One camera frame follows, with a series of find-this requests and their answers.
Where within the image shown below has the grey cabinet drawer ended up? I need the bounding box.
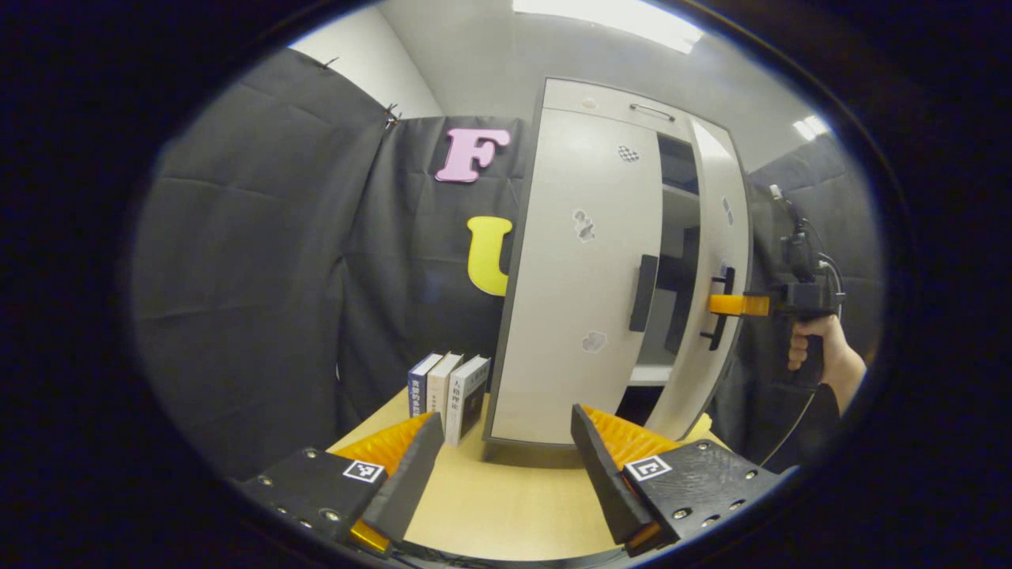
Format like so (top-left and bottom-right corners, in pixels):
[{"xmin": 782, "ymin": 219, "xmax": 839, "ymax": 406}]
[{"xmin": 542, "ymin": 77, "xmax": 697, "ymax": 124}]

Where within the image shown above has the grey double-door shoe cabinet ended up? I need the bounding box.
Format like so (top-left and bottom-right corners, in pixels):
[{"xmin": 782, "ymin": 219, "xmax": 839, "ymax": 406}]
[{"xmin": 482, "ymin": 77, "xmax": 753, "ymax": 463}]

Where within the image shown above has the cream book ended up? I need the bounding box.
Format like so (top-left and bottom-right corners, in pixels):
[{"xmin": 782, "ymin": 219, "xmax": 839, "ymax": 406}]
[{"xmin": 425, "ymin": 352, "xmax": 466, "ymax": 431}]

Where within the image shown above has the blue book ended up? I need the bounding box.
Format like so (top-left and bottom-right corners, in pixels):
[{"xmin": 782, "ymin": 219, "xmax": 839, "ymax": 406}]
[{"xmin": 407, "ymin": 352, "xmax": 444, "ymax": 420}]

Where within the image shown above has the black backdrop cloth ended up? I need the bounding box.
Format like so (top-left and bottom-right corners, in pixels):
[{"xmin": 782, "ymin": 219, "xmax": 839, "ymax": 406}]
[{"xmin": 130, "ymin": 47, "xmax": 886, "ymax": 479}]

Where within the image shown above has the black door handle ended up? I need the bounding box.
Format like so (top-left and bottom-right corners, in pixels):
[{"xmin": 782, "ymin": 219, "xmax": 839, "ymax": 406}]
[
  {"xmin": 629, "ymin": 254, "xmax": 659, "ymax": 333},
  {"xmin": 699, "ymin": 266, "xmax": 736, "ymax": 352}
]

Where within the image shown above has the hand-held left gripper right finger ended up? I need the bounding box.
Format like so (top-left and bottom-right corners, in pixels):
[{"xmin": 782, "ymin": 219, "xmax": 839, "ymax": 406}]
[{"xmin": 571, "ymin": 404, "xmax": 784, "ymax": 558}]

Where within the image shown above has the large ceiling light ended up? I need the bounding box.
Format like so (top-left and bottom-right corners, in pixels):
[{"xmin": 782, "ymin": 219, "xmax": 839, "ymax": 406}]
[{"xmin": 512, "ymin": 0, "xmax": 704, "ymax": 55}]

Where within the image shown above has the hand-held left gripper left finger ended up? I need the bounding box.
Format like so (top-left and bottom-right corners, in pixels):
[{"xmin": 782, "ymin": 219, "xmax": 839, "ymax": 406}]
[{"xmin": 233, "ymin": 411, "xmax": 445, "ymax": 558}]

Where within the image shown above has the white and black book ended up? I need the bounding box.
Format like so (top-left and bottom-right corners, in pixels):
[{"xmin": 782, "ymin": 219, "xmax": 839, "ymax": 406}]
[{"xmin": 444, "ymin": 355, "xmax": 493, "ymax": 448}]

